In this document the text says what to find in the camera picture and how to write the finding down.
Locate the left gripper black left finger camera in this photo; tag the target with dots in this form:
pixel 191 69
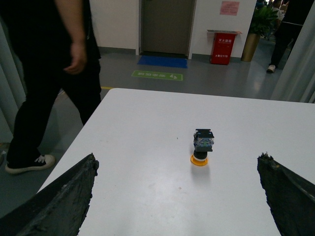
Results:
pixel 59 209

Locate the green floor sign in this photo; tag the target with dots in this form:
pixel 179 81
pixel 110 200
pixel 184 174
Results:
pixel 157 75

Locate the blue door mat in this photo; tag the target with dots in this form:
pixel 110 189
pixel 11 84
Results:
pixel 163 61

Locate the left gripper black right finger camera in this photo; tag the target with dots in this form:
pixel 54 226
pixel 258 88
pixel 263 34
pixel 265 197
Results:
pixel 290 197

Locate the right potted plant gold pot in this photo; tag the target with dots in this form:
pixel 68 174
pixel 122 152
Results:
pixel 262 21

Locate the grey door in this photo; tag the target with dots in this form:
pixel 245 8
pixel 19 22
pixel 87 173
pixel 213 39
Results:
pixel 166 27

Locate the pink wall notice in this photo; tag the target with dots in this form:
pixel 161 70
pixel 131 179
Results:
pixel 229 8

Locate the person walking far right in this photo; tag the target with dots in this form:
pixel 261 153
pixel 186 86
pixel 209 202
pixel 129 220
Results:
pixel 289 29

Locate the grey curtain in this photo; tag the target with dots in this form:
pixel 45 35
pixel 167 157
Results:
pixel 297 80
pixel 12 91

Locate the grey curtain left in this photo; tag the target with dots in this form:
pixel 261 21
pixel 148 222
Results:
pixel 12 91

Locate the red fire extinguisher box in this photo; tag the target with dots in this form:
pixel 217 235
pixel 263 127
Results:
pixel 222 46

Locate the yellow mushroom push button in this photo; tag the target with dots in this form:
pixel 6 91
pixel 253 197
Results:
pixel 203 141

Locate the person in black clothes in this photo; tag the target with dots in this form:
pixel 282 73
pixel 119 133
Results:
pixel 55 42

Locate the grey curtain right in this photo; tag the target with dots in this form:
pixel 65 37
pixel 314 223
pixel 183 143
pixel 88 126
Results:
pixel 297 80

